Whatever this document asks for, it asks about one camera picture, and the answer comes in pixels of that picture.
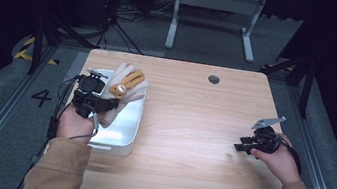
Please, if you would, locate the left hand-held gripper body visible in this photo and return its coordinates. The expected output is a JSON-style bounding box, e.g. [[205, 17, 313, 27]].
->
[[69, 66, 110, 121]]

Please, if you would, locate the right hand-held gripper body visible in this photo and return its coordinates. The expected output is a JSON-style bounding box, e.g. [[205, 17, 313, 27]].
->
[[247, 111, 287, 156]]

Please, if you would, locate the white plastic bin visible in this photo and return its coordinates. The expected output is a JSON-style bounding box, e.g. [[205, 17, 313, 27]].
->
[[80, 67, 149, 158]]

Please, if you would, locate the beige glove with round tag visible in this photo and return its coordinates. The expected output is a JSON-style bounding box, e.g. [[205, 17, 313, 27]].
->
[[95, 61, 153, 135]]

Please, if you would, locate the person's right hand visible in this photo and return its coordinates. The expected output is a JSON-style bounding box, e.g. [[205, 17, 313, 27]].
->
[[246, 130, 308, 188]]

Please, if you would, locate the person's left hand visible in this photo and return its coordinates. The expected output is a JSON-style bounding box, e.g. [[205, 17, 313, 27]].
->
[[54, 102, 99, 147]]

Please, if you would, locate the black metal stand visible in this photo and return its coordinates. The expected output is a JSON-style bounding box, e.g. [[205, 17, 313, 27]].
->
[[26, 13, 100, 85], [253, 49, 318, 120]]

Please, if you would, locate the grey table grommet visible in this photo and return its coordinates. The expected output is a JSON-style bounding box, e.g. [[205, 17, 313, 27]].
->
[[207, 74, 222, 86]]

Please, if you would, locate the grey thin gripper cable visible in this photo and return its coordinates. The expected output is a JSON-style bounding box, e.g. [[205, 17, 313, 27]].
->
[[68, 110, 102, 144]]

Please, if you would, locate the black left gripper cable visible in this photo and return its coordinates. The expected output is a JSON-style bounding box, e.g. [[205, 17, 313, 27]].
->
[[46, 72, 82, 144]]

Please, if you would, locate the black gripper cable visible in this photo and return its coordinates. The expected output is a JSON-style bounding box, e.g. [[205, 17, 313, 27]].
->
[[46, 72, 82, 144], [272, 138, 315, 189]]

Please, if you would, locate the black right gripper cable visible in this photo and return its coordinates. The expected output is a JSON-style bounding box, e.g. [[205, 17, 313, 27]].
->
[[272, 138, 315, 189]]

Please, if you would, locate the aluminium floor rail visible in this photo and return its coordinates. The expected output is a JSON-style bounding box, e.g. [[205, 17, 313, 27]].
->
[[272, 85, 337, 189], [0, 38, 59, 189]]

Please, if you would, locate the bundle of floor cables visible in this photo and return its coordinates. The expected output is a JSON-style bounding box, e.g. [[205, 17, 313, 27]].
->
[[96, 0, 175, 58]]

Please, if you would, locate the grey metal desk frame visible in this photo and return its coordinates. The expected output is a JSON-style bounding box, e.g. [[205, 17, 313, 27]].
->
[[163, 0, 269, 64]]

